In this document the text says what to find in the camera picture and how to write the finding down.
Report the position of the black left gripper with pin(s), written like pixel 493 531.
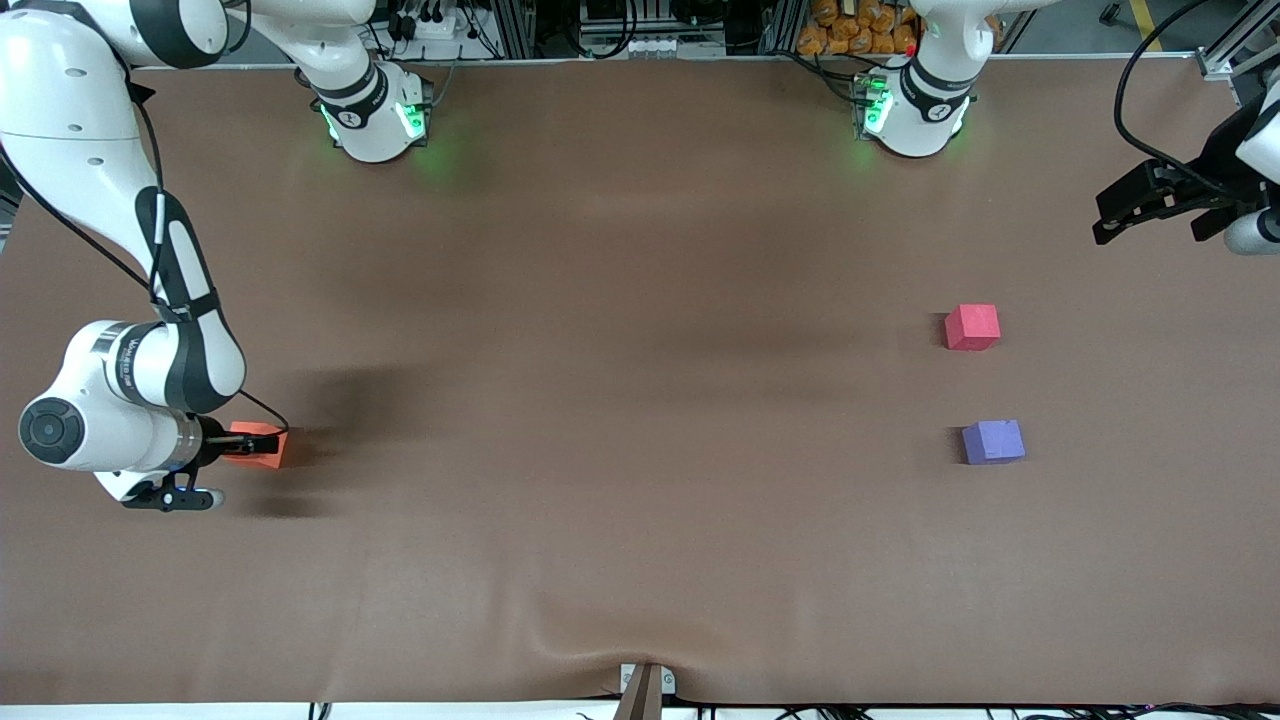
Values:
pixel 1214 180

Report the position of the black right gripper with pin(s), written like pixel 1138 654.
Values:
pixel 212 440

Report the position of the orange foam block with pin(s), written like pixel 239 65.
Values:
pixel 265 460

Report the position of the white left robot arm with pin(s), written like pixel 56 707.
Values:
pixel 915 120

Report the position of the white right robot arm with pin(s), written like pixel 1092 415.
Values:
pixel 80 100

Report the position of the black caster wheel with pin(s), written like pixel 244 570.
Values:
pixel 1110 14

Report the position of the red foam block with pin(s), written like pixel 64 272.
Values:
pixel 972 327

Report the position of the purple foam block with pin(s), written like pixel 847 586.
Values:
pixel 993 441

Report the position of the orange objects pile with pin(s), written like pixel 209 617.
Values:
pixel 850 30

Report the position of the brown table mat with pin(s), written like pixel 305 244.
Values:
pixel 640 500

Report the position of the white power strip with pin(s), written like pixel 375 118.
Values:
pixel 430 28

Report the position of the aluminium frame post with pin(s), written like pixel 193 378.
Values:
pixel 520 30
pixel 1225 55

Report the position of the brown camera post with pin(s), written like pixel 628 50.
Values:
pixel 642 700

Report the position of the silver mounting bracket plate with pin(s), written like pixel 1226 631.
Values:
pixel 667 683

